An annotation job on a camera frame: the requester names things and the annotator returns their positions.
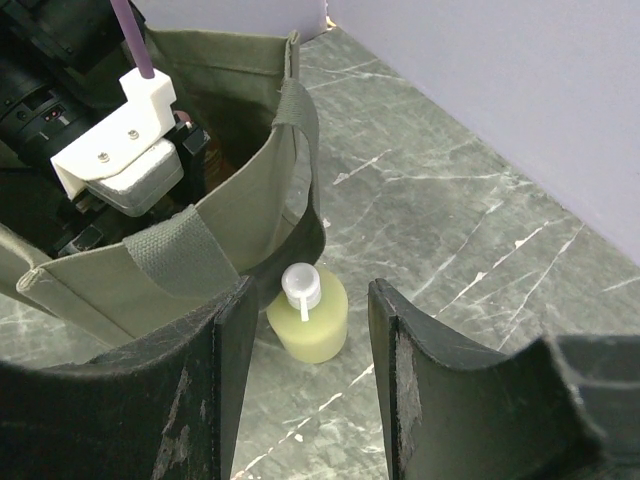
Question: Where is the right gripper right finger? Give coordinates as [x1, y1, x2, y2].
[368, 279, 639, 479]

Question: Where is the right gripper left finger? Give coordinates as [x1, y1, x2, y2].
[1, 277, 258, 479]

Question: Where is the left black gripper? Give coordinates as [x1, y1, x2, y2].
[49, 112, 210, 258]

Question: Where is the yellow-green pump bottle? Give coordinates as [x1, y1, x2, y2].
[266, 263, 349, 364]

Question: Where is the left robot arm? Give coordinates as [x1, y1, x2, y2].
[1, 1, 210, 258]

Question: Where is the olive canvas bag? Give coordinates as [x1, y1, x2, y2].
[1, 30, 325, 346]

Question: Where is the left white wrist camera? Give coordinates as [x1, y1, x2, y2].
[51, 69, 176, 200]

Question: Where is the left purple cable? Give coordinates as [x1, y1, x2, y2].
[108, 0, 156, 80]

